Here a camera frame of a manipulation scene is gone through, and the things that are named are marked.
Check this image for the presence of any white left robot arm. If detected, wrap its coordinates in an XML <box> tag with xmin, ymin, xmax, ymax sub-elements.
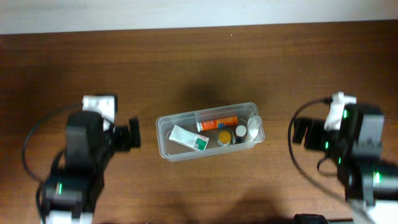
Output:
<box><xmin>37</xmin><ymin>114</ymin><xmax>141</xmax><ymax>223</ymax></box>

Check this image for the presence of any white green medicine box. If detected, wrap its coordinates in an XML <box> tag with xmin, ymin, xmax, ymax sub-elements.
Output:
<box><xmin>169</xmin><ymin>125</ymin><xmax>210</xmax><ymax>151</ymax></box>

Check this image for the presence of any gold lid balm jar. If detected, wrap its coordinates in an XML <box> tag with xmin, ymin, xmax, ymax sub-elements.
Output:
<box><xmin>218</xmin><ymin>131</ymin><xmax>231</xmax><ymax>147</ymax></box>

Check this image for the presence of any black white-capped bottle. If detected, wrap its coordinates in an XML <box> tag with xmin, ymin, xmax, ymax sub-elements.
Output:
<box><xmin>233</xmin><ymin>125</ymin><xmax>247</xmax><ymax>144</ymax></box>

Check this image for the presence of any orange white-capped tube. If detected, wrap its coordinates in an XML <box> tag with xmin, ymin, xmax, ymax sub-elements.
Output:
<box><xmin>197</xmin><ymin>116</ymin><xmax>239</xmax><ymax>132</ymax></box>

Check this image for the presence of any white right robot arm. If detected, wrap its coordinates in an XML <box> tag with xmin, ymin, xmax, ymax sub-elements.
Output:
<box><xmin>288</xmin><ymin>114</ymin><xmax>397</xmax><ymax>207</ymax></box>

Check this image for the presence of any white squeeze tube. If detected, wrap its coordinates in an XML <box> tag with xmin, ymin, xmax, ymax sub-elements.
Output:
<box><xmin>245</xmin><ymin>116</ymin><xmax>262</xmax><ymax>142</ymax></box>

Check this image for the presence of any clear plastic container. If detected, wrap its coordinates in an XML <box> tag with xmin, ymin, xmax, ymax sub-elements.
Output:
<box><xmin>156</xmin><ymin>102</ymin><xmax>265</xmax><ymax>162</ymax></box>

